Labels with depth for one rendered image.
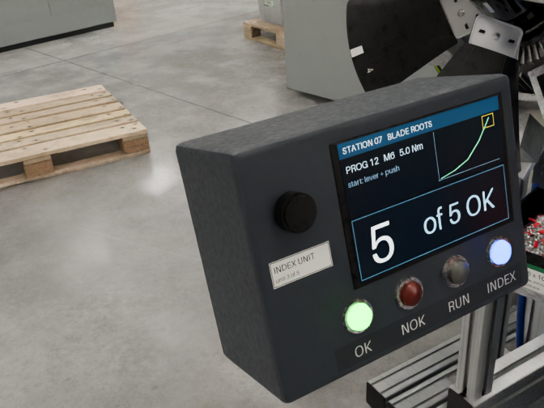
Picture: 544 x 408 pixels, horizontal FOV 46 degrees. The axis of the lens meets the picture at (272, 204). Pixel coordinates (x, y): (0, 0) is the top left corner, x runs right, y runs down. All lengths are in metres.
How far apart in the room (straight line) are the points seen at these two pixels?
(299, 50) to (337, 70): 0.33
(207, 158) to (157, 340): 1.85
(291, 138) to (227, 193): 0.06
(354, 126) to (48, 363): 1.94
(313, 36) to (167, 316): 2.30
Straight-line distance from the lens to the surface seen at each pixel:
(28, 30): 6.61
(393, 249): 0.50
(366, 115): 0.48
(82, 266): 2.76
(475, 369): 0.78
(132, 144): 3.67
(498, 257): 0.57
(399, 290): 0.51
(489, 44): 1.26
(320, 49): 4.12
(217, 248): 0.49
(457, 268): 0.54
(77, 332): 2.41
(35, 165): 3.59
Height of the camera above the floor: 1.42
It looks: 28 degrees down
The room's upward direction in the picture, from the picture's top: 4 degrees counter-clockwise
